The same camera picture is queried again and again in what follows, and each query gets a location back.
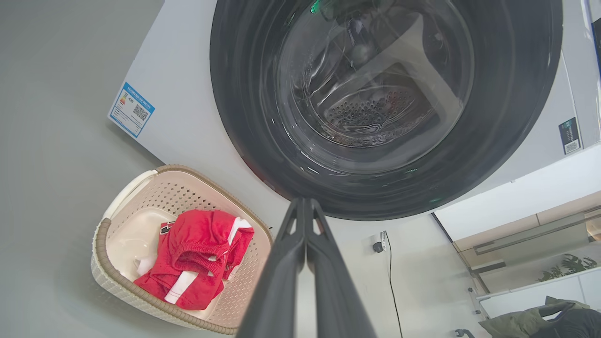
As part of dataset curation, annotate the red white-striped garment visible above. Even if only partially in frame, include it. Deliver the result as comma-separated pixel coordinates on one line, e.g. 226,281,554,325
133,209,255,311

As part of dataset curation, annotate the dark grey cushion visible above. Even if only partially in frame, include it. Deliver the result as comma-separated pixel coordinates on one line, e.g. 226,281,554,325
531,303,601,338

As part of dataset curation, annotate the black QR code sticker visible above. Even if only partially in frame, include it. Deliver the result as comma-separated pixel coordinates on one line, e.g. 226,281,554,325
558,117,583,155

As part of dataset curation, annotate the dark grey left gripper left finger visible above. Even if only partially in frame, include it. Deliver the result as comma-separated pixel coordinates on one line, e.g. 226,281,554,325
236,197,307,338

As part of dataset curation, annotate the white wall beam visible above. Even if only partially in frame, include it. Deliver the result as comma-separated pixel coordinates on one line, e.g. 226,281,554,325
434,143,601,242

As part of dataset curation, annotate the green potted plant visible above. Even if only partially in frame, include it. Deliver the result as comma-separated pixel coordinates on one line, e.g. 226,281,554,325
538,253,598,282

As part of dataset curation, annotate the blue energy label sticker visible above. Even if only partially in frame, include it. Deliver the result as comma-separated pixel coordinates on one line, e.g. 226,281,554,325
108,82,156,138

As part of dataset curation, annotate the white low cabinet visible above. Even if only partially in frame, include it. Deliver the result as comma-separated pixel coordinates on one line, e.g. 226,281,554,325
477,267,601,320

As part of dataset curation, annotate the olive green cushion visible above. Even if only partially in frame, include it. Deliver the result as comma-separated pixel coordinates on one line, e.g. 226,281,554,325
478,296,592,338

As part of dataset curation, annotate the black glass washing machine door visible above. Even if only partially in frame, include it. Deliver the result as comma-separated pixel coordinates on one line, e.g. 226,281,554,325
209,0,564,221

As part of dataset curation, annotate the cream perforated laundry basket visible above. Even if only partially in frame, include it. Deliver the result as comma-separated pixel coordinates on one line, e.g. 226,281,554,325
91,164,274,335

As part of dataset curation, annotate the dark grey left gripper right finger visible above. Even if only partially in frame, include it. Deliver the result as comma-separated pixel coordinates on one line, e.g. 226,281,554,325
306,197,377,338

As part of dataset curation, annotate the thin black wall cable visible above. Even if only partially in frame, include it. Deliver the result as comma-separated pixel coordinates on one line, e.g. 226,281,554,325
384,231,404,338

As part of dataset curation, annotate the white washing machine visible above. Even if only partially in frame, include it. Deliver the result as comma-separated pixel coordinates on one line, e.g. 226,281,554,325
107,0,601,263

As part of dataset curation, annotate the steel perforated washing drum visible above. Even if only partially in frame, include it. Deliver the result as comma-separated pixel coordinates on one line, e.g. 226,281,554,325
319,84,437,137

